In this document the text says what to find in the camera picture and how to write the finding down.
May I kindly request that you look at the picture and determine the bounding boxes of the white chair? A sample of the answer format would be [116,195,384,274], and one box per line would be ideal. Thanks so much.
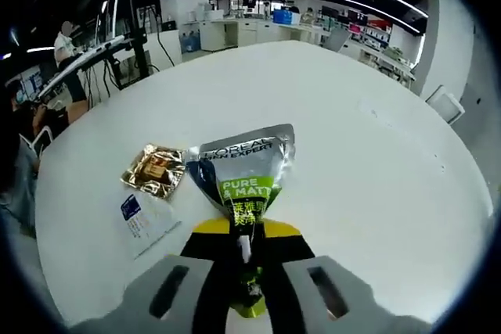
[424,84,467,126]

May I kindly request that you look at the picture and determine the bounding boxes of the white counter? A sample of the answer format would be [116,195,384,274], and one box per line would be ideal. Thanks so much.
[199,16,326,52]

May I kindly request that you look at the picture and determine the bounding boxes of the white laptop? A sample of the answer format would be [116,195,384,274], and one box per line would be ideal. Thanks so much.
[37,34,136,101]

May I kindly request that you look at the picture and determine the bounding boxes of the gold skincare sachet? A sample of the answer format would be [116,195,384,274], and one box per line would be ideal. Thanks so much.
[119,143,186,203]

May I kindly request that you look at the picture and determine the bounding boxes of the blue plastic box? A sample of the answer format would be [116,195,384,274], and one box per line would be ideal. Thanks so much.
[272,9,301,25]

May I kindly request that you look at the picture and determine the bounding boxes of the clear blue label skincare sachet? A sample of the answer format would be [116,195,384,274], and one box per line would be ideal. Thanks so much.
[116,188,183,261]

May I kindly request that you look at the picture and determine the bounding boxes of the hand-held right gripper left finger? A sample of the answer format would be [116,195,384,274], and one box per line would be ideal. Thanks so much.
[70,218,246,334]

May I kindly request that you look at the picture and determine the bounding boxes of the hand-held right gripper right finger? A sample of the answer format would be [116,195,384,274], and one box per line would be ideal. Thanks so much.
[260,220,434,334]

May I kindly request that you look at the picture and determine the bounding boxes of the stocked display shelf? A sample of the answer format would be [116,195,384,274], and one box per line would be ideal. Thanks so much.
[348,16,418,77]

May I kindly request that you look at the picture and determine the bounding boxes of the green black skincare sachet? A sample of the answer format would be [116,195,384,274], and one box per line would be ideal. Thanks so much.
[186,124,295,318]

